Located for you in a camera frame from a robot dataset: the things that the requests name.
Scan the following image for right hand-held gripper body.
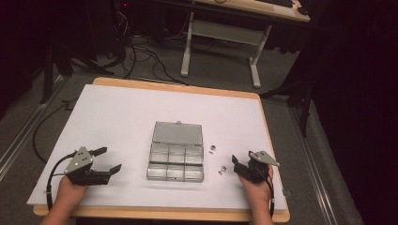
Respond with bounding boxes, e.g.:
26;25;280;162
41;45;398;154
233;150;281;184

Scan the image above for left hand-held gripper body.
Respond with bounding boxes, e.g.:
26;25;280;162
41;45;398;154
63;145;111;188

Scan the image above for clear plastic compartment box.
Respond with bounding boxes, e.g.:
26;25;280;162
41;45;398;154
145;120;206;184

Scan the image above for person's right hand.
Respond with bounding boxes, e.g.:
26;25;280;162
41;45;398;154
238;164;275;205

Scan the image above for person's left hand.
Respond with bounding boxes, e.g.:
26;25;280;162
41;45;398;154
55;175;89;208

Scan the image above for white table sheet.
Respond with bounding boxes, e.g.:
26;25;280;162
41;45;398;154
26;83;288;212

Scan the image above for black tripod stand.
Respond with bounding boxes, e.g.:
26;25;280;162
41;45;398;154
260;79;314;139

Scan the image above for black stand legs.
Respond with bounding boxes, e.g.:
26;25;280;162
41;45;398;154
39;43;115;105

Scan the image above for light wooden table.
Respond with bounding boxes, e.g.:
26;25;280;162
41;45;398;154
32;77;291;223

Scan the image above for dark curtain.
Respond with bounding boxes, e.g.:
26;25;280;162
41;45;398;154
290;0;398;225

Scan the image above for dark computer tower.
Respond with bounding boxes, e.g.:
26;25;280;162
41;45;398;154
112;0;134;54

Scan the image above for light wooden desk top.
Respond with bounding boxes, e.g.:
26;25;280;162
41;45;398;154
193;0;312;23

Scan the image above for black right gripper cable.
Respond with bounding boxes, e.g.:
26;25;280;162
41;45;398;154
258;167;277;218

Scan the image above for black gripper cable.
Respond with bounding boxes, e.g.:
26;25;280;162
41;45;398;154
258;167;277;218
45;150;78;211

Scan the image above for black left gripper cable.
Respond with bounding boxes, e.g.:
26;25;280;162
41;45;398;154
45;150;78;211

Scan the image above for black floor cable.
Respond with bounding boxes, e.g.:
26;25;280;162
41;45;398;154
32;99;78;164

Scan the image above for metal floor rail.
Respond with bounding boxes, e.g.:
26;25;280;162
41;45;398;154
286;98;340;225
0;74;69;182

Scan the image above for tangle of black floor cables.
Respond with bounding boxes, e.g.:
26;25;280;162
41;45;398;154
113;12;191;87

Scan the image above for white metal desk frame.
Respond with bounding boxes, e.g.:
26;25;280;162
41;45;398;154
180;11;273;89

